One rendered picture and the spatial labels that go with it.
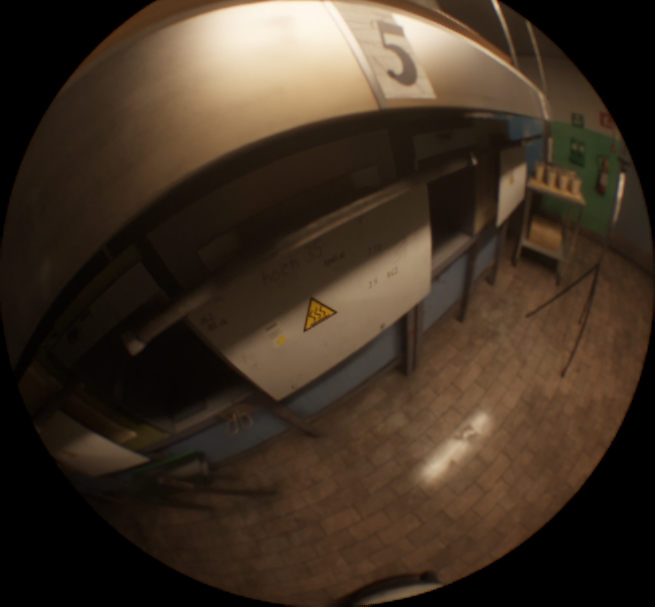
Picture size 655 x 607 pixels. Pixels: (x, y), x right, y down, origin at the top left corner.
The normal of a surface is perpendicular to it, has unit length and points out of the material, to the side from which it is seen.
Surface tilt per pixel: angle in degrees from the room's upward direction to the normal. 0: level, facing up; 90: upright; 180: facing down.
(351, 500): 0
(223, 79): 80
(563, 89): 90
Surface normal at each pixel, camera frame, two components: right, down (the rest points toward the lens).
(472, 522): -0.28, -0.75
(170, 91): 0.43, 0.29
